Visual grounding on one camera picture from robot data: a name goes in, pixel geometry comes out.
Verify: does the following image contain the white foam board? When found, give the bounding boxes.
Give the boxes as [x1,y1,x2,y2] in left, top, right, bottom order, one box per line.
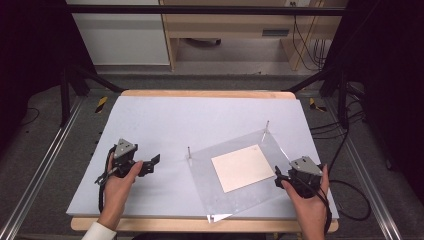
[65,95,340,221]

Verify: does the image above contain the light wooden desk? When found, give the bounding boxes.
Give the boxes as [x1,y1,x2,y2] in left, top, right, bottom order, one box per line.
[159,0,348,72]

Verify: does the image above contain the grey desk label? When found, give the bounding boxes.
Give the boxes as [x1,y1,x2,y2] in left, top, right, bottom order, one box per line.
[261,28,291,37]

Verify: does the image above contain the picture card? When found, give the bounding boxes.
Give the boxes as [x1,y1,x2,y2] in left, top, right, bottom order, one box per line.
[210,143,276,194]

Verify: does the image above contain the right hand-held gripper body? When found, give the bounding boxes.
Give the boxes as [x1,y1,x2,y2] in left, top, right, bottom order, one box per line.
[287,155,324,200]

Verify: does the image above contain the looped black floor cable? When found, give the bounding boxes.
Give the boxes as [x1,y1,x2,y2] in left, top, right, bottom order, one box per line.
[325,128,372,222]

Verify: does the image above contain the bundle of black floor cables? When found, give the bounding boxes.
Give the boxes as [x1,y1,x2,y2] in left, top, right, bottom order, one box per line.
[309,82,367,140]

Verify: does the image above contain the thin black floor cable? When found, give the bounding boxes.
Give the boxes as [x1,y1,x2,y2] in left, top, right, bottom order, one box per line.
[19,107,41,128]

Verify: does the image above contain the wooden table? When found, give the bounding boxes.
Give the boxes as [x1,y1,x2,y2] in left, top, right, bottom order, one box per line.
[70,89,340,234]

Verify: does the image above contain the hanging black desk cables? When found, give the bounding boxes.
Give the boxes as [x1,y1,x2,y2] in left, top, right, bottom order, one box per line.
[290,1,334,72]

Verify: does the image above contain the hand-held gripper cable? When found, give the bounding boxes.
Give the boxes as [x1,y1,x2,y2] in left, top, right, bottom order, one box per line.
[293,174,333,234]
[94,146,118,214]

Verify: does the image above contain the person's right hand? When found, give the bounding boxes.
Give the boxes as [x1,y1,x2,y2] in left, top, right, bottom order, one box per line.
[281,164,331,228]

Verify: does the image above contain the black curtain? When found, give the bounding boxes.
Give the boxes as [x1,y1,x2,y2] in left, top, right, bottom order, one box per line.
[324,0,424,196]
[0,0,98,154]

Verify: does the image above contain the yellow tool left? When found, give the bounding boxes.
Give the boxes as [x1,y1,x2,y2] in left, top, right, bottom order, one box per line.
[95,96,109,114]

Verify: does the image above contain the black horizontal frame bar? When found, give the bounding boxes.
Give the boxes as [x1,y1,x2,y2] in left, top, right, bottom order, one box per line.
[65,4,348,17]

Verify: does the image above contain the left hand-held gripper cable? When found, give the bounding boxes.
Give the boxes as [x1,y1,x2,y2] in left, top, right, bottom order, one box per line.
[94,146,118,214]

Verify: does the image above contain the white cabinet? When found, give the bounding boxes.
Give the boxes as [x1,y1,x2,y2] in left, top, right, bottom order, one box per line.
[65,0,171,66]

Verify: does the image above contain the yellow tool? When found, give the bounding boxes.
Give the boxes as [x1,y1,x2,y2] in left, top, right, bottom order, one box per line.
[95,96,109,114]
[308,97,328,113]

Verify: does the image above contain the clear acrylic photo frame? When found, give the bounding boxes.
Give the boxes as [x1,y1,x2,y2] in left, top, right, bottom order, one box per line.
[186,120,294,224]

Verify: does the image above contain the right hand-held gripper cable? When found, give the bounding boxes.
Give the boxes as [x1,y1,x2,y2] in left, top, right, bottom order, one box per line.
[293,174,333,234]

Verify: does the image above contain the yellow tool right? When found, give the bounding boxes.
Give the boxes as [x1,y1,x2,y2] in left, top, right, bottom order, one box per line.
[308,97,328,113]

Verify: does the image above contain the black metal stand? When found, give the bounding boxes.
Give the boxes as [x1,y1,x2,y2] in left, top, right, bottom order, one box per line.
[285,65,352,130]
[59,63,125,128]

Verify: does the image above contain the person's left hand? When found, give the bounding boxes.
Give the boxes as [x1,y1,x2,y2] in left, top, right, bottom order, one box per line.
[99,160,144,221]

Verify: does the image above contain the aluminium floor rail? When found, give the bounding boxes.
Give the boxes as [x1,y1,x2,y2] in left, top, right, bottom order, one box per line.
[0,95,85,240]
[323,97,404,240]

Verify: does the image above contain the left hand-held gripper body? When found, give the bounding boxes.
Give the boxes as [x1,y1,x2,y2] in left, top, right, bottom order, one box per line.
[107,138,144,178]

